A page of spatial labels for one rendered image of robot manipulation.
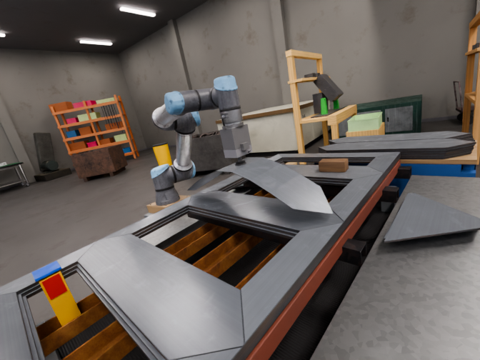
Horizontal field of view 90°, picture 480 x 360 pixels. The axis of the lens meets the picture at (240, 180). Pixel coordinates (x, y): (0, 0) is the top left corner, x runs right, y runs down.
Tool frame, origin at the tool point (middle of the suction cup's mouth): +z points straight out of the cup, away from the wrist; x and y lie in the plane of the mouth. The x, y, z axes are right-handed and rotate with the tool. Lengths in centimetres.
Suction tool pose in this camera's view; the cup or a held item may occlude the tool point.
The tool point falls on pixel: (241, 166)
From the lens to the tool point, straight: 90.1
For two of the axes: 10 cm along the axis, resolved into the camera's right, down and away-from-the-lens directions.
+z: 1.9, 9.4, 2.9
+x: -7.2, -0.7, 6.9
